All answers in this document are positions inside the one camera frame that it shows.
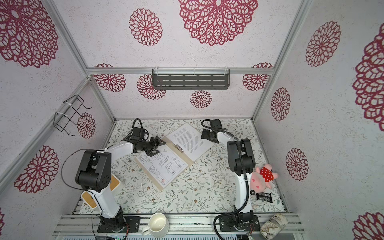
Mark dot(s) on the marbled patterned cup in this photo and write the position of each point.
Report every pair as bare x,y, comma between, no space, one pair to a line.
271,228

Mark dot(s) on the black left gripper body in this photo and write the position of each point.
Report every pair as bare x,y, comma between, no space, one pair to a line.
149,145

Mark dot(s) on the beige manila folder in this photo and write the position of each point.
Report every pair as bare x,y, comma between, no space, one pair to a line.
183,147

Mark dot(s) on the white technical drawing sheet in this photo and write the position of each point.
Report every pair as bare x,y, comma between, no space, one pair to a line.
162,168

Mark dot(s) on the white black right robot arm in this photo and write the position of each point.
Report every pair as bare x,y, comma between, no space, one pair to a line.
241,161

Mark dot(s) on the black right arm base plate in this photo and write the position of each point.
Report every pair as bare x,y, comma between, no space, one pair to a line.
240,222

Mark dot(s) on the white wooden-top tissue box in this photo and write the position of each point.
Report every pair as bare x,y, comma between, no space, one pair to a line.
116,186

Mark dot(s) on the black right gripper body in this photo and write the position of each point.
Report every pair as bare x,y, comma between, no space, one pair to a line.
208,134

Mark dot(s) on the small black card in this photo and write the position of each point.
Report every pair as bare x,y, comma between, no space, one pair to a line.
266,197

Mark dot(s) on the black wire wall rack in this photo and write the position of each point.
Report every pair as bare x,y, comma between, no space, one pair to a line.
63,119

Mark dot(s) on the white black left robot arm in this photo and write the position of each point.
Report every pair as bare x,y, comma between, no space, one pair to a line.
95,169

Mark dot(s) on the white ceramic mug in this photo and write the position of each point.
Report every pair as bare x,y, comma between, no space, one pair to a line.
158,226

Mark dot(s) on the grey slotted wall shelf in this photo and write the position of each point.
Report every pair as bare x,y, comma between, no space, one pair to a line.
191,79

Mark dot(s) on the white printed text sheet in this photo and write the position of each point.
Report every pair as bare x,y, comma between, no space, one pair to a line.
187,143

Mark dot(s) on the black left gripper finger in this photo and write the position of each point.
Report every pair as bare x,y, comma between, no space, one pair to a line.
152,153
158,142

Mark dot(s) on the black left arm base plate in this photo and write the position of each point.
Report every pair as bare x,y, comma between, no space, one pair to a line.
119,224

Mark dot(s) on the pink pig plush toy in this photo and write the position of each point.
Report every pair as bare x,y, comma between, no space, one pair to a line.
262,179

